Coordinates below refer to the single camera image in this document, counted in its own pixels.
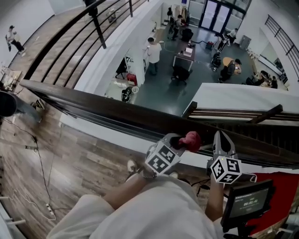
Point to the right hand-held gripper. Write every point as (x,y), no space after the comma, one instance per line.
(225,170)

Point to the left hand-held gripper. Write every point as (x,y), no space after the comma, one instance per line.
(162,158)

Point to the pink cloth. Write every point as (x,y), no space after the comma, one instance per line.
(192,138)

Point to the dark wooden handrail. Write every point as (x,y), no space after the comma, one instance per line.
(93,102)

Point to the person's right forearm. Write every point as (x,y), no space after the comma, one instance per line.
(215,200)

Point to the person's left forearm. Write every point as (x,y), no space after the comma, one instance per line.
(126,191)

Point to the black metal balcony railing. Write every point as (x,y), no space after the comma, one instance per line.
(282,39)

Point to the person's white shoe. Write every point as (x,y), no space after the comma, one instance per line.
(174,174)
(132,166)

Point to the white staircase balustrade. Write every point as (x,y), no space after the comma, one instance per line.
(238,95)

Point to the black monitor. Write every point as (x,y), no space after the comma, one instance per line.
(248,203)

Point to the person's white shirt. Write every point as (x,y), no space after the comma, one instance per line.
(154,210)

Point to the red panel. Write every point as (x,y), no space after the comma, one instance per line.
(280,186)

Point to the white bucket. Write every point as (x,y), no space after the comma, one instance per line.
(135,89)

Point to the black white patterned bag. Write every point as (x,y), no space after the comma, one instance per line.
(126,94)

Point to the black office chair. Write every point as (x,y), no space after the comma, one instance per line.
(181,74)

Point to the red crate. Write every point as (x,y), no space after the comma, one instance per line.
(132,78)

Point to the gray rectangular table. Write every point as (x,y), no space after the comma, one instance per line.
(182,61)

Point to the black monitor stand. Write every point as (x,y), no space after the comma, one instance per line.
(240,233)

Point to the round orange rug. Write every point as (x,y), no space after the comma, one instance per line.
(226,61)

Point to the red vacuum cleaner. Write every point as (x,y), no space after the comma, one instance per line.
(210,45)

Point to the gray tall bin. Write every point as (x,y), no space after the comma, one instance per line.
(245,42)

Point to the glass entrance doors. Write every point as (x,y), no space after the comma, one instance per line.
(217,16)

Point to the white coats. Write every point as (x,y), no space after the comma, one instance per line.
(183,12)

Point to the small gray floor container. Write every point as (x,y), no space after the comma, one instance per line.
(111,16)

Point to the light wooden table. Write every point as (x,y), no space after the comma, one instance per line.
(11,78)

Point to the white metal rack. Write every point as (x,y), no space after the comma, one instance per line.
(7,226)

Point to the blue wall sign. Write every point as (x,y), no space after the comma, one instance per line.
(183,2)

